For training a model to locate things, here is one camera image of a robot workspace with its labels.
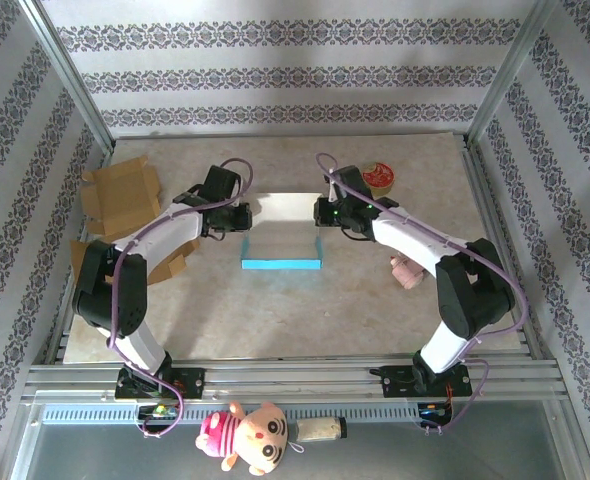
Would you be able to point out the white and blue paper box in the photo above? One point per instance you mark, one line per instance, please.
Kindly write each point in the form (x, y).
(285, 207)

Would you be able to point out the brown cardboard box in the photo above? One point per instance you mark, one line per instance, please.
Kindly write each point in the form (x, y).
(120, 195)

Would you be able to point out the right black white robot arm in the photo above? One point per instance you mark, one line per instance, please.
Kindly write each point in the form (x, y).
(475, 295)

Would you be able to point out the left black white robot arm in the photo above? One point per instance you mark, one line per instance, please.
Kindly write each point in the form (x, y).
(110, 290)

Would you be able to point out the round red gold tin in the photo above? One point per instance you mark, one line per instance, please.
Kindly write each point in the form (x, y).
(381, 180)

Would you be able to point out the small pink plush toy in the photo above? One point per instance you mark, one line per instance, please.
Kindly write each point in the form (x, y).
(407, 275)

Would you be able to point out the small circuit board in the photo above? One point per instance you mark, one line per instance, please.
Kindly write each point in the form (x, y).
(432, 411)
(159, 411)

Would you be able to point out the small beige cylinder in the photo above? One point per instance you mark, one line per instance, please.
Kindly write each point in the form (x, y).
(317, 430)

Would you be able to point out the plush doll with pink stripes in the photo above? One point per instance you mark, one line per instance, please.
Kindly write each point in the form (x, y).
(255, 435)

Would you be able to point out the grey metal shelf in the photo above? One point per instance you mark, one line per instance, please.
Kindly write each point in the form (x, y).
(425, 460)

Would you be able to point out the aluminium side rail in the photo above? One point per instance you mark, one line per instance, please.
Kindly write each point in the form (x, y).
(484, 190)
(62, 325)

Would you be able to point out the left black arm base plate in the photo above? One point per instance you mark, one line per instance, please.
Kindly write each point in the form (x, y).
(190, 382)

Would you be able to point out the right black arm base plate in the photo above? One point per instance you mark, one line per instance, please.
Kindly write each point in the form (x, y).
(395, 382)

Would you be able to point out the aluminium front mounting rail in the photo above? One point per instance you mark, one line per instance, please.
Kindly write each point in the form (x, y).
(295, 380)

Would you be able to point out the aluminium frame post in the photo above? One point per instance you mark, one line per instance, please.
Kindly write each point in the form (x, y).
(506, 75)
(69, 75)

